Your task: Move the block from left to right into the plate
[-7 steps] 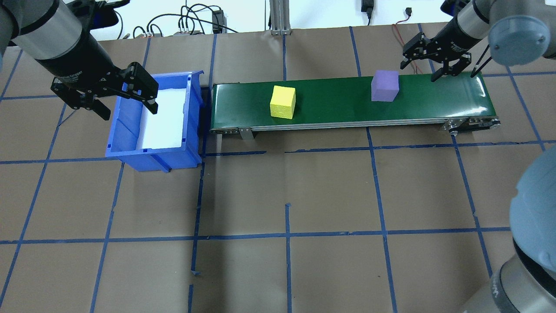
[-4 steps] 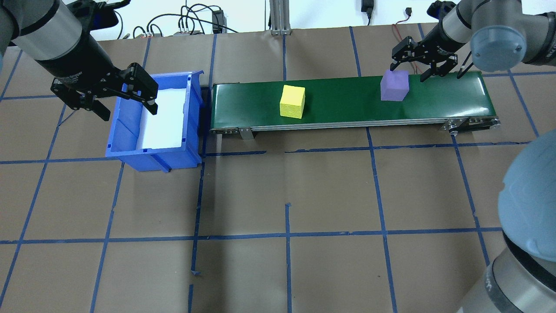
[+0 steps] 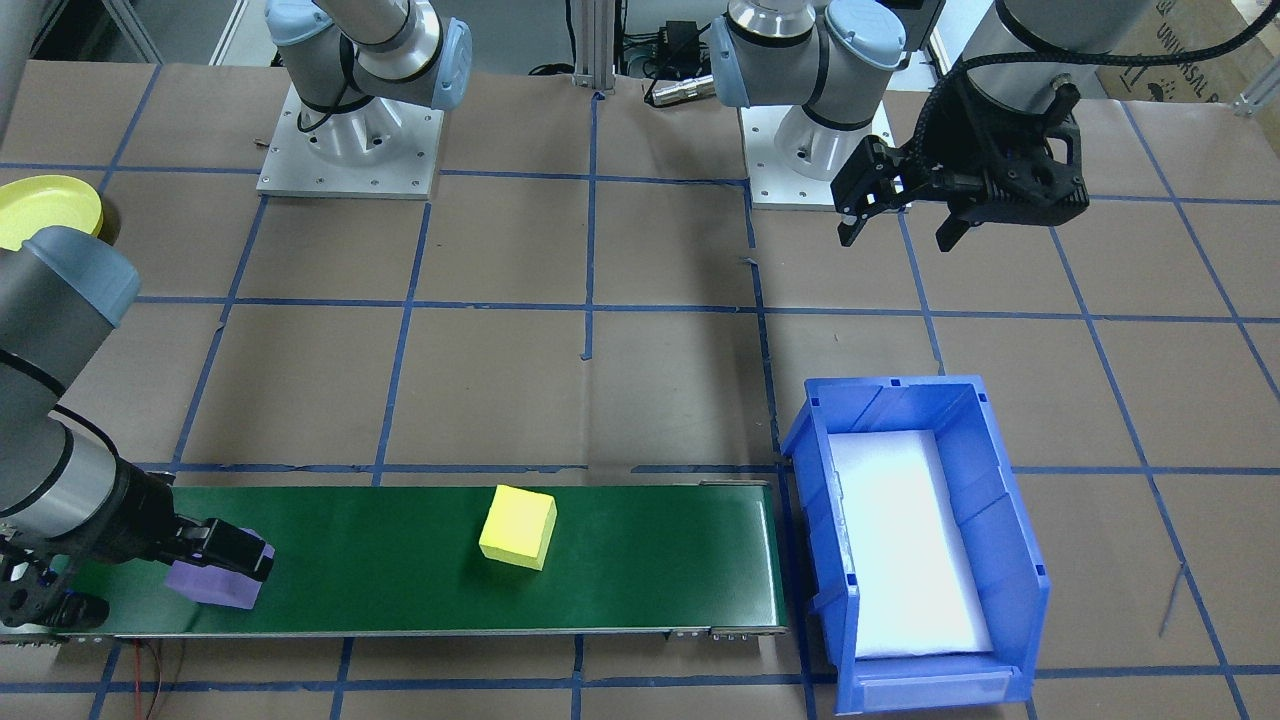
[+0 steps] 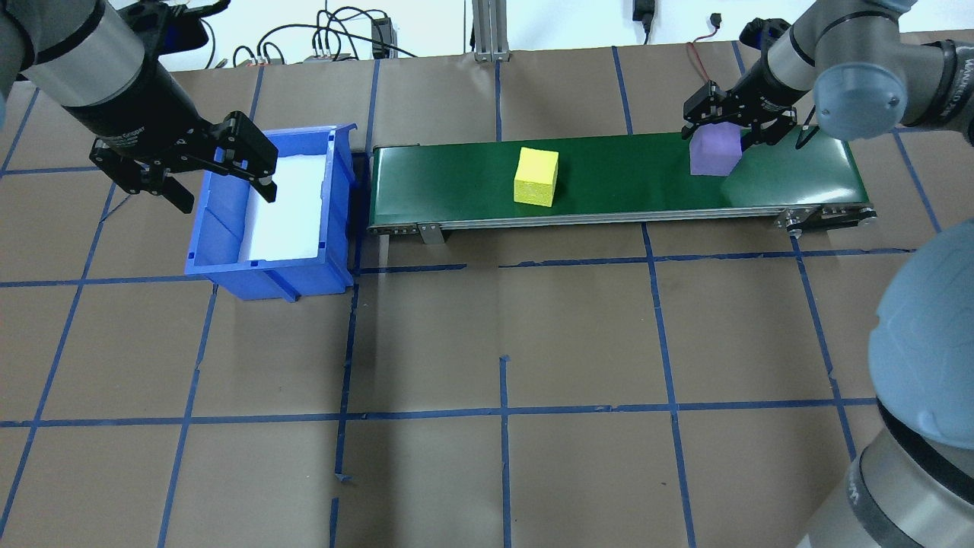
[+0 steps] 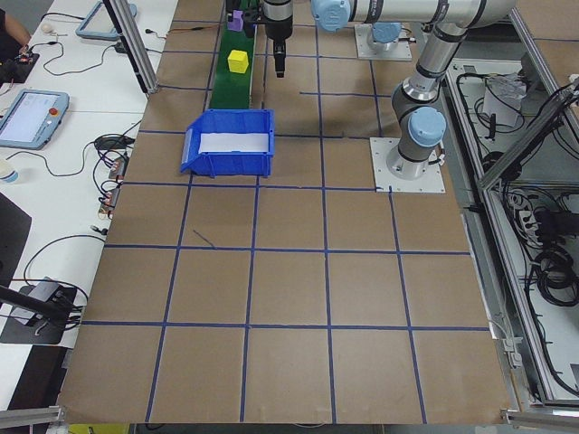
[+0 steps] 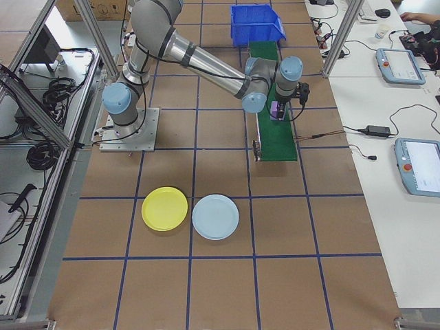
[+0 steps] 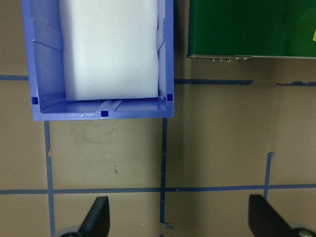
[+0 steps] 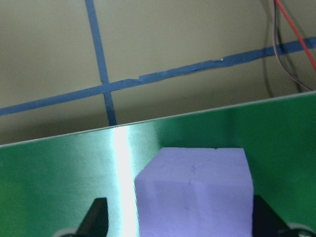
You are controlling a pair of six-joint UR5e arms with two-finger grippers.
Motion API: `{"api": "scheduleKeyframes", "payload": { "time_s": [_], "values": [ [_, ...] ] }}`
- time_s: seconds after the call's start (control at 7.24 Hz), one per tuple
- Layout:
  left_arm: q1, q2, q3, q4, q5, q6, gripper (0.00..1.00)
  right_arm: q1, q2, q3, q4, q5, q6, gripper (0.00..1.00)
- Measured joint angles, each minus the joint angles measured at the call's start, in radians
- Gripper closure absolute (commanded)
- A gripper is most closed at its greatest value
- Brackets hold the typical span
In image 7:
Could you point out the yellow foam block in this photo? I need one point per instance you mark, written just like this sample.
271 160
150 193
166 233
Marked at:
314 34

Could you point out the blue plastic storage bin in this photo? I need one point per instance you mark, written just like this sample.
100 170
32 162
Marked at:
44 74

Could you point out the white foam pad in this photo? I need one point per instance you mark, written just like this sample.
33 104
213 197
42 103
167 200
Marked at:
108 49

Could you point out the green conveyor belt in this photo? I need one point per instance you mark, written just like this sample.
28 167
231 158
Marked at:
247 24

